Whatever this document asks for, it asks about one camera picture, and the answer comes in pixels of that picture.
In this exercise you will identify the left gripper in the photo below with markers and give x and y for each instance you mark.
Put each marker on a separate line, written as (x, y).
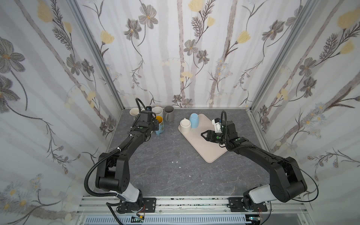
(156, 124)

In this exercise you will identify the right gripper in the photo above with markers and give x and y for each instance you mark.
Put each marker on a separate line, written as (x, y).
(214, 136)

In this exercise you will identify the blue butterfly mug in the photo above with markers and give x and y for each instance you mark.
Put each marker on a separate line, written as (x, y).
(160, 125)

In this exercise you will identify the small grey mug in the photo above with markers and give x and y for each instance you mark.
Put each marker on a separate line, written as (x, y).
(134, 112)

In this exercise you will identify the cream yellow mug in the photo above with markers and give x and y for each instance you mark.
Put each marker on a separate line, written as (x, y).
(158, 111)

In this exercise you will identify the plain light blue mug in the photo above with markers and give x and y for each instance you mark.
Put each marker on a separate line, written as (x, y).
(194, 119)

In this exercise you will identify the large grey mug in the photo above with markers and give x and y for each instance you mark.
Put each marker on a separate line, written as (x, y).
(169, 113)

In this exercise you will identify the white smooth mug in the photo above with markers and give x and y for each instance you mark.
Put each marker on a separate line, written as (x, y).
(185, 126)

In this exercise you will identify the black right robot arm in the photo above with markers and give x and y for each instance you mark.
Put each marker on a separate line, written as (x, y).
(286, 179)

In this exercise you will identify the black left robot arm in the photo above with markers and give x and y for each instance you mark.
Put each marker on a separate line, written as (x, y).
(112, 173)

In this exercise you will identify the cream plastic tray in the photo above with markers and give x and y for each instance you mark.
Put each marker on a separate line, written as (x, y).
(209, 151)

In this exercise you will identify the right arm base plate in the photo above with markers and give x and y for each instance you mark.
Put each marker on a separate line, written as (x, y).
(239, 204)

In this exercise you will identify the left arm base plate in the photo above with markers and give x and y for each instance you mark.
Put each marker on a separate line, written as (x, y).
(147, 205)

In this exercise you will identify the white vented cable duct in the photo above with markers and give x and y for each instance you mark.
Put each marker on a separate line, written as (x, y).
(185, 220)

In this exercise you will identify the aluminium mounting rail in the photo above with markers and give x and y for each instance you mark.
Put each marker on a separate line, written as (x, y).
(188, 204)

